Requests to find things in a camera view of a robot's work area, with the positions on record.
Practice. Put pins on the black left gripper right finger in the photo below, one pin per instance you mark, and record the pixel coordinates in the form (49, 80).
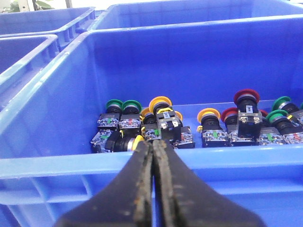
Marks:
(187, 201)

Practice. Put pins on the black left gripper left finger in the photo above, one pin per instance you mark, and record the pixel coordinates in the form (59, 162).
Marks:
(125, 202)

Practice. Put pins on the red push button raised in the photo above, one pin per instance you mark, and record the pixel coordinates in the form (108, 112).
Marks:
(249, 117)

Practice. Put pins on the blue source bin with buttons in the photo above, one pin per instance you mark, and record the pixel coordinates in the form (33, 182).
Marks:
(46, 163)

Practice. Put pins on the yellow push button hidden right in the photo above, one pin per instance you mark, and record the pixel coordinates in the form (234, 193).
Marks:
(182, 136)

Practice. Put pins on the yellow push button lying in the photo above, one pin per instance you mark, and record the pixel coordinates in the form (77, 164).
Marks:
(107, 141)

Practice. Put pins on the yellow push button middle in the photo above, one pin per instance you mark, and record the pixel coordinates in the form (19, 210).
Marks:
(212, 134)

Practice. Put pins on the yellow push button behind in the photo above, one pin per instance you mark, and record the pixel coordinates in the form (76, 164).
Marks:
(149, 127)

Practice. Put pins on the green push button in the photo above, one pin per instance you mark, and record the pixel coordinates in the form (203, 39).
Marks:
(294, 113)
(281, 130)
(110, 119)
(130, 122)

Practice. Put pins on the green push button far left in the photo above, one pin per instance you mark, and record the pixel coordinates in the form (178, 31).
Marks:
(110, 119)

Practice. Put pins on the red push button low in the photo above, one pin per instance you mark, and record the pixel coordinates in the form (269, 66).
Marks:
(230, 118)

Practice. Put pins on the green push button right front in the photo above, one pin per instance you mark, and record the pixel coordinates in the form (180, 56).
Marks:
(281, 130)

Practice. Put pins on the green push button right back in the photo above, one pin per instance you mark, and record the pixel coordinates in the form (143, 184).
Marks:
(294, 113)

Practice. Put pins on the blue destination bin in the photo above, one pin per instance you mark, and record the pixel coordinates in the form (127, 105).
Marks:
(21, 58)

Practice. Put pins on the blue back right bin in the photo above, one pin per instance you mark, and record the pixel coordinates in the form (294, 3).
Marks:
(190, 11)

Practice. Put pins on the blue back left bin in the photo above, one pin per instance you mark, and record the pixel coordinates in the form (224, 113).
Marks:
(67, 24)

